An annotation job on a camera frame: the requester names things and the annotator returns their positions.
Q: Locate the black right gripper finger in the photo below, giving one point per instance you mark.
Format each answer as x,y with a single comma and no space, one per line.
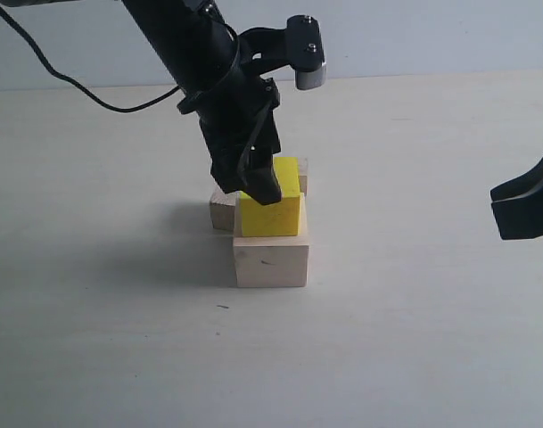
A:
529,178
517,207

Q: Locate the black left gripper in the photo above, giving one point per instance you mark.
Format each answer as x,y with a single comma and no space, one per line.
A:
238,125

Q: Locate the medium wooden cube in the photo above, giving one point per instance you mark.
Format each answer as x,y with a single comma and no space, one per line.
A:
222,210

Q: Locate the yellow cube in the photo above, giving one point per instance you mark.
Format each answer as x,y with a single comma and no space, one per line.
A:
277,219

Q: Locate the large light wooden cube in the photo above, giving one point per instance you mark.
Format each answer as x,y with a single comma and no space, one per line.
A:
274,261

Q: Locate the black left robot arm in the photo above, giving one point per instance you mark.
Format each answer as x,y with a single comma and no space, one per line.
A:
197,47

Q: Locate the small wooden cube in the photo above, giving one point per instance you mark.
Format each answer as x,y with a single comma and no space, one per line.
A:
303,168

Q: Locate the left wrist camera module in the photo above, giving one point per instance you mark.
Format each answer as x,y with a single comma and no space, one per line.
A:
298,46

